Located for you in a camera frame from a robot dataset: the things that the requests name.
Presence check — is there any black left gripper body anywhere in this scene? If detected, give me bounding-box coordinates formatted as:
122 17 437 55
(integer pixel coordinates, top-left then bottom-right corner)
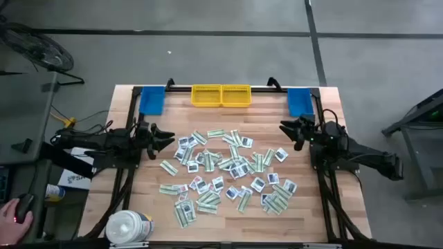
133 120 159 160

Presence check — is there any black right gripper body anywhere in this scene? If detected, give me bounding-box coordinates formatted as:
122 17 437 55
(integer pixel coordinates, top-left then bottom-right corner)
293 113 325 152

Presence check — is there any blue plastic basket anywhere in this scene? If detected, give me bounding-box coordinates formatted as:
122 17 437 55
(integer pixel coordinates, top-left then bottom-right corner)
138 85 166 116
287 88 315 118

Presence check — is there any white printed box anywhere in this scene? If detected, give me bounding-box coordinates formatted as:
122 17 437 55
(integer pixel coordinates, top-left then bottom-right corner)
57 147 96 191

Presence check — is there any black diagonal brace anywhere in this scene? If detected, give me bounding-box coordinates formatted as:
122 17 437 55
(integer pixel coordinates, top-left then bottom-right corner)
39 140 95 180

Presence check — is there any white wipes canister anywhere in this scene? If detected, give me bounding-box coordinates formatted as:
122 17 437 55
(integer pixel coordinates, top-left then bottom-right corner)
105 210 156 245

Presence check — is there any grey metal cart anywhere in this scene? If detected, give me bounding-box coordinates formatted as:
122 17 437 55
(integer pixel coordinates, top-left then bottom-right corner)
381 88 443 201

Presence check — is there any white yellow can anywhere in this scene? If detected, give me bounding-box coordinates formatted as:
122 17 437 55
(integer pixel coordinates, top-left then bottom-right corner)
44 183 66 203

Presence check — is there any grey desk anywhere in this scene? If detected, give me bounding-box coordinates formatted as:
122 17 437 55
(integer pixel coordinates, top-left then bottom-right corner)
0 71 60 243

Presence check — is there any black computer mouse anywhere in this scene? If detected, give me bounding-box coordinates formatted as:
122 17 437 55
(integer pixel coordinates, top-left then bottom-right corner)
12 192 35 224

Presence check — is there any black floor fan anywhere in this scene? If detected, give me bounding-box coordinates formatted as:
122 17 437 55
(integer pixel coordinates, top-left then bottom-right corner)
0 15 86 86

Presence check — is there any dark keyboard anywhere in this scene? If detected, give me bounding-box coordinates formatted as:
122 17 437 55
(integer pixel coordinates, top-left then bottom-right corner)
0 165 10 204

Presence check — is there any person's hand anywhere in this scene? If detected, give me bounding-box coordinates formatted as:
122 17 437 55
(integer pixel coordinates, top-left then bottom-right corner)
0 197 35 246

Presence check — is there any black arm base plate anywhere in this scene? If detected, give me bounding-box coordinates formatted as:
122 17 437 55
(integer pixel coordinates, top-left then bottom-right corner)
311 151 361 173
84 149 142 170

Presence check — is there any yellow cable plug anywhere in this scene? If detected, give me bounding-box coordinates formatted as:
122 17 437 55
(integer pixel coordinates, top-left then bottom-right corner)
50 110 78 129

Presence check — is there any silver bracket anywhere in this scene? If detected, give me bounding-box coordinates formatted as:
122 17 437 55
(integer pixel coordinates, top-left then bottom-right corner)
109 241 150 249
302 243 343 249

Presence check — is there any black desk bracket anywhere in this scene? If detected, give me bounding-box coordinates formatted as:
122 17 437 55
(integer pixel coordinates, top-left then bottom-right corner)
10 138 34 154

